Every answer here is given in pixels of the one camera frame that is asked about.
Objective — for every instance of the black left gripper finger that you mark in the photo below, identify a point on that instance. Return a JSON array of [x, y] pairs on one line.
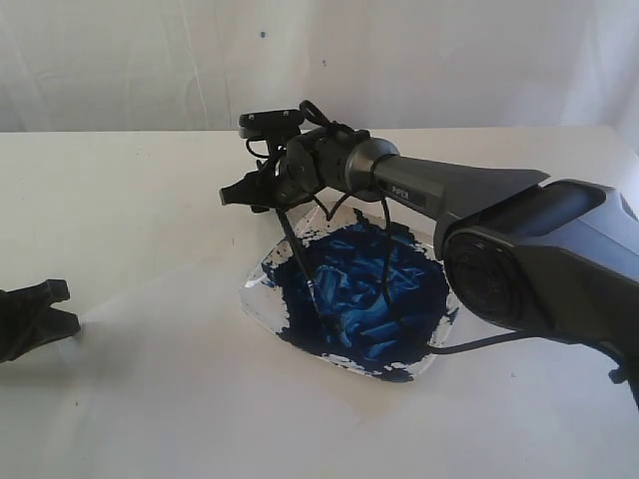
[[48, 326], [52, 289]]

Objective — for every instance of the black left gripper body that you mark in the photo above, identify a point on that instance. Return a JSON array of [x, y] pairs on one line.
[[20, 330]]

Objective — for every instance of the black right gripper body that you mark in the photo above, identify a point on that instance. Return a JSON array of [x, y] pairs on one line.
[[300, 165]]

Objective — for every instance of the black paintbrush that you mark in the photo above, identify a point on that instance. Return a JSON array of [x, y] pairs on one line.
[[305, 267]]

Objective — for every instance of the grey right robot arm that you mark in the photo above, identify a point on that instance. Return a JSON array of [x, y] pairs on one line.
[[555, 260]]

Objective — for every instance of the clear plate with blue paint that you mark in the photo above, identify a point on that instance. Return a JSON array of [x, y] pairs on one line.
[[387, 294]]

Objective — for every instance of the white paper sheet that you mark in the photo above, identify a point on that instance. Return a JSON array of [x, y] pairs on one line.
[[171, 380]]

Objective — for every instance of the white backdrop cloth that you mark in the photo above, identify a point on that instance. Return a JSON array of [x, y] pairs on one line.
[[197, 65]]

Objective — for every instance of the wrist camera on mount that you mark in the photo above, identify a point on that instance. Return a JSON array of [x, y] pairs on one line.
[[274, 128]]

